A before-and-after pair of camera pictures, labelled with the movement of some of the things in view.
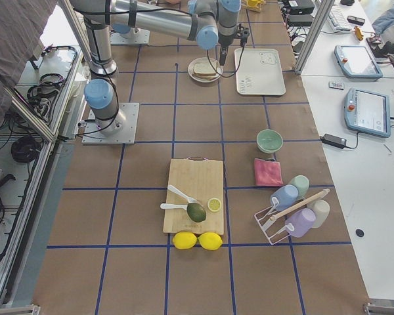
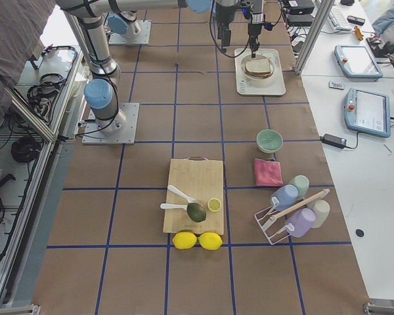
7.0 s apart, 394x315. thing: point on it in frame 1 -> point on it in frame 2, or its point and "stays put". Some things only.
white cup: (322, 209) stays put
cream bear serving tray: (260, 72) stays put
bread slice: (207, 76) -> (259, 75)
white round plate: (190, 69) -> (259, 66)
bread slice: (205, 67) -> (258, 65)
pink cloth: (268, 173) stays put
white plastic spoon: (165, 206) stays put
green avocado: (196, 212) stays put
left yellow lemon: (184, 240) stays put
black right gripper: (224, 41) -> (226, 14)
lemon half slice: (214, 205) stays put
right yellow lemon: (210, 241) stays put
